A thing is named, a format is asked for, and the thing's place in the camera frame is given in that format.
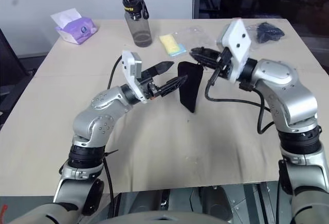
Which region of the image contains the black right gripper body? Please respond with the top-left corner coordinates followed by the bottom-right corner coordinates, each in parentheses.
top-left (216, 46), bottom-right (234, 79)

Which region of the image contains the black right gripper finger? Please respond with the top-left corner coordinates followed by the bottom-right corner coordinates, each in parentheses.
top-left (189, 52), bottom-right (220, 70)
top-left (191, 46), bottom-right (223, 61)

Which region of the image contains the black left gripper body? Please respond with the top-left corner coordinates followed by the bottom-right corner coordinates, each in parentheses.
top-left (138, 67), bottom-right (166, 99)

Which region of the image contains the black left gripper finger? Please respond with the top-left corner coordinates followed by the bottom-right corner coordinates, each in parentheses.
top-left (159, 74), bottom-right (189, 96)
top-left (150, 60), bottom-right (175, 77)

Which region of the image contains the black drawstring pouch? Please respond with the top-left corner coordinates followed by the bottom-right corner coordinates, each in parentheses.
top-left (177, 61), bottom-right (204, 114)

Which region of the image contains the clear plastic bag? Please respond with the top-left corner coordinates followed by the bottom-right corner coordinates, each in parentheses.
top-left (171, 25), bottom-right (220, 53)

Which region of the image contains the yellow and blue sponge cloth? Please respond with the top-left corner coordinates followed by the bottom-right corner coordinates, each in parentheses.
top-left (158, 33), bottom-right (188, 59)

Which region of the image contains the crumpled clear plastic wrapper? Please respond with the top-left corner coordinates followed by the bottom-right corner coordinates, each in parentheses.
top-left (241, 22), bottom-right (261, 44)

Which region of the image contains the grey sports water bottle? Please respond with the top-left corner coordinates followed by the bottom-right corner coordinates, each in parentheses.
top-left (119, 0), bottom-right (153, 48)

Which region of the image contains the black fabric bundle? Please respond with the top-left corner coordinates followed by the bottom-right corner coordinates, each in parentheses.
top-left (255, 22), bottom-right (286, 45)

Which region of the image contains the purple tissue pack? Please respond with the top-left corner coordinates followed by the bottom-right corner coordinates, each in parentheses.
top-left (50, 8), bottom-right (99, 46)

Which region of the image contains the grey robot torso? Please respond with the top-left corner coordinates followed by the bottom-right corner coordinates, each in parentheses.
top-left (0, 201), bottom-right (228, 224)

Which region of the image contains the black chair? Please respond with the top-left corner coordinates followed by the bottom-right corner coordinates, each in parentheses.
top-left (0, 27), bottom-right (34, 81)

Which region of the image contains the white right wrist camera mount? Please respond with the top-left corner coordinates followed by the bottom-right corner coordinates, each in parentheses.
top-left (215, 18), bottom-right (252, 84)

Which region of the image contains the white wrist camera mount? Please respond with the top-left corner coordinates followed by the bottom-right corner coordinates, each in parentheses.
top-left (215, 18), bottom-right (252, 84)
top-left (121, 50), bottom-right (149, 104)

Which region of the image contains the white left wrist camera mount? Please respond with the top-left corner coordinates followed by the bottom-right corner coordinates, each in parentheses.
top-left (121, 50), bottom-right (149, 104)

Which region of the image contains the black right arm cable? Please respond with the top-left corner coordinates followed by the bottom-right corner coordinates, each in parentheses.
top-left (204, 68), bottom-right (275, 135)

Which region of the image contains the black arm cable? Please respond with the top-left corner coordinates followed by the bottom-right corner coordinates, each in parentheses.
top-left (204, 68), bottom-right (275, 135)
top-left (102, 55), bottom-right (124, 209)

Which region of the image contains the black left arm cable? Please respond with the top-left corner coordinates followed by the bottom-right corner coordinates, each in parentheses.
top-left (102, 55), bottom-right (124, 209)

